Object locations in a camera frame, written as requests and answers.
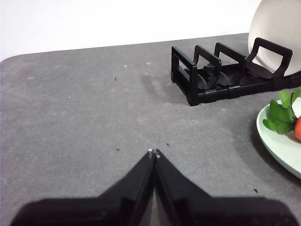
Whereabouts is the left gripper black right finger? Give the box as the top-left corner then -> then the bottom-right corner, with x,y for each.
156,149 -> 299,226

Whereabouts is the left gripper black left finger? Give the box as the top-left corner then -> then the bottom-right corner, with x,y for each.
9,149 -> 156,226

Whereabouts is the green round plate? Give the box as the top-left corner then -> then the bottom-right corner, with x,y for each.
256,97 -> 301,181

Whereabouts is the orange carrot with green leaves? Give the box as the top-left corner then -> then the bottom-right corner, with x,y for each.
262,88 -> 301,142

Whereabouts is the black plate rack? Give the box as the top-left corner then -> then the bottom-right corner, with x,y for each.
171,37 -> 301,106

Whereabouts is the beige round plate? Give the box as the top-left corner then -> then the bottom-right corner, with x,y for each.
248,0 -> 301,77

